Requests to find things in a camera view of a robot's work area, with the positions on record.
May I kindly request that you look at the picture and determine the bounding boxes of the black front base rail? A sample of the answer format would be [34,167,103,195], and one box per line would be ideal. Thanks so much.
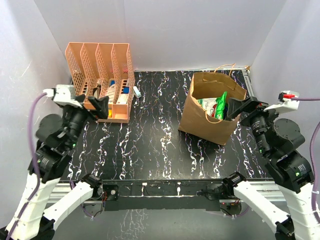
[103,179,227,211]

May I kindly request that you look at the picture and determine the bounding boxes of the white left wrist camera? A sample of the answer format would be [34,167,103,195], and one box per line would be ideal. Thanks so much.
[42,84,83,108]

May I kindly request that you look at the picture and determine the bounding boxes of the orange plastic file organizer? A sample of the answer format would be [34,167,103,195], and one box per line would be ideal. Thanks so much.
[65,42,135,124]

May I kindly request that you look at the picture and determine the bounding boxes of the green Chuba chips bag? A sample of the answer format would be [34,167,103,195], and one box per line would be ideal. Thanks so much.
[197,91,228,120]

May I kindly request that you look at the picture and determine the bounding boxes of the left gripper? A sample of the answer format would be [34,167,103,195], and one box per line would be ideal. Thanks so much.
[64,93,109,149]

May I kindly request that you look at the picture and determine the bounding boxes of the small white blue stapler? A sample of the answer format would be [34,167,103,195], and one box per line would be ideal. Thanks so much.
[133,86,142,99]

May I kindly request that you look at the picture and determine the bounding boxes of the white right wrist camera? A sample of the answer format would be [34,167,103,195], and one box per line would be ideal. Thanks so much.
[263,90,300,114]

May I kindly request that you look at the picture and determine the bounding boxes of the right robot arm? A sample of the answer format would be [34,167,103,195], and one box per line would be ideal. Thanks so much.
[222,93,320,240]

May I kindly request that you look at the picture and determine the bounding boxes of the brown paper bag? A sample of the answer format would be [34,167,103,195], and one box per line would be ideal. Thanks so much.
[178,68,247,146]

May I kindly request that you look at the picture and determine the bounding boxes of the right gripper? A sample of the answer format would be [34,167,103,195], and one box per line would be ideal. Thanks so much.
[226,95,286,156]

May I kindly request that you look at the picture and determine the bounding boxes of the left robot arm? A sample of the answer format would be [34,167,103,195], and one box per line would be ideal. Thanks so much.
[0,94,109,240]

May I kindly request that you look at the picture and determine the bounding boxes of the aluminium table frame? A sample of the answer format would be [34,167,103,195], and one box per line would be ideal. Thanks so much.
[47,65,320,208]

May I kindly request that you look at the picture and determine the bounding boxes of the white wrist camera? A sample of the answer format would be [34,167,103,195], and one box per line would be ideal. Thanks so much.
[42,84,83,108]
[263,90,300,114]

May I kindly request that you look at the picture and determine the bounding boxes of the white label cards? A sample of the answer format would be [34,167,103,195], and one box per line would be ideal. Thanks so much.
[100,78,130,105]

